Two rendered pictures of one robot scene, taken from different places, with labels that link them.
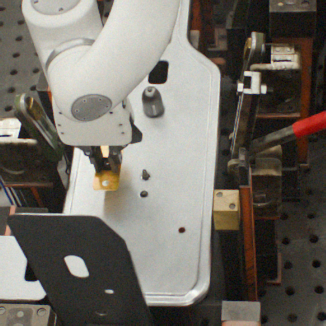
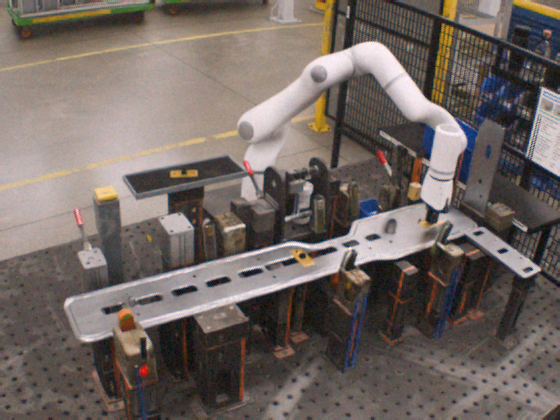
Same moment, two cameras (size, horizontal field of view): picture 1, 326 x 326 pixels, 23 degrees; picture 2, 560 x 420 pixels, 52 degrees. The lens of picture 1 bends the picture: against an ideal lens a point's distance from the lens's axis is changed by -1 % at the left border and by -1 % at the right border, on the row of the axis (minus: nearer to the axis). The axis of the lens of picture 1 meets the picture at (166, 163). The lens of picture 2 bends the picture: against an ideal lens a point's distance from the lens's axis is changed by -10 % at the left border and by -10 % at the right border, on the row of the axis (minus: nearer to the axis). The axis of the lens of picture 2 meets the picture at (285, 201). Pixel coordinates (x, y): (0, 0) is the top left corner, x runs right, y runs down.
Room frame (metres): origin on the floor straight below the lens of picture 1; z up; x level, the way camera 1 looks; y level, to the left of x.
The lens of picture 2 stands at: (2.29, 0.90, 2.06)
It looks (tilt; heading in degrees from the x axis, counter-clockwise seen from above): 30 degrees down; 223
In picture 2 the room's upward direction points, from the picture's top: 5 degrees clockwise
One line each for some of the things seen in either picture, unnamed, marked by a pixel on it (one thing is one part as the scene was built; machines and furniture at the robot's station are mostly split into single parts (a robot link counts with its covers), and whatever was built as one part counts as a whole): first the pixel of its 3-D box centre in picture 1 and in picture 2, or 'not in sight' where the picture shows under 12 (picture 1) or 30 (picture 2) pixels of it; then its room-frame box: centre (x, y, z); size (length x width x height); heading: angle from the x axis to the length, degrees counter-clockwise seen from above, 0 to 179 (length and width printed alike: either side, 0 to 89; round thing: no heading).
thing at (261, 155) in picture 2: not in sight; (267, 135); (0.78, -0.61, 1.10); 0.19 x 0.12 x 0.24; 9
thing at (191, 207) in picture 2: not in sight; (185, 239); (1.27, -0.47, 0.92); 0.10 x 0.08 x 0.45; 166
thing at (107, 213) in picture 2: not in sight; (111, 257); (1.52, -0.53, 0.92); 0.08 x 0.08 x 0.44; 76
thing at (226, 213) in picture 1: (232, 262); (407, 228); (0.57, -0.07, 0.88); 0.04 x 0.04 x 0.36; 76
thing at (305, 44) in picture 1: (291, 88); (322, 230); (0.86, -0.24, 0.91); 0.07 x 0.05 x 0.42; 76
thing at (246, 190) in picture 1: (249, 255); (409, 207); (0.55, -0.09, 0.95); 0.03 x 0.01 x 0.50; 166
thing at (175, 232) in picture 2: not in sight; (177, 280); (1.41, -0.33, 0.90); 0.13 x 0.10 x 0.41; 76
